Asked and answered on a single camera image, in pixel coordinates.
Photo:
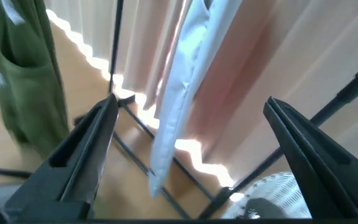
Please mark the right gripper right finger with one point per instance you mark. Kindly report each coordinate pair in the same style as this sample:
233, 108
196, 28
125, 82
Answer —
337, 193

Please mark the green garment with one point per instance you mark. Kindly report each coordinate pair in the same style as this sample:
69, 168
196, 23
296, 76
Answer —
26, 93

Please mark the white laundry basket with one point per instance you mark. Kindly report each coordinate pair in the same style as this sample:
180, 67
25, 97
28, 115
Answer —
272, 189

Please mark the pale grey shorts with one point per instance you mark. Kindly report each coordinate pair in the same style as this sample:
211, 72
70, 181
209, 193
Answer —
182, 93

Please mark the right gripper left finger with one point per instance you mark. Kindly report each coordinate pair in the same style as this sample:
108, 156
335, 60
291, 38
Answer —
42, 193

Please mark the black clothes rack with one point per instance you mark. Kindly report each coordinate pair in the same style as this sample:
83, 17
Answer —
116, 46

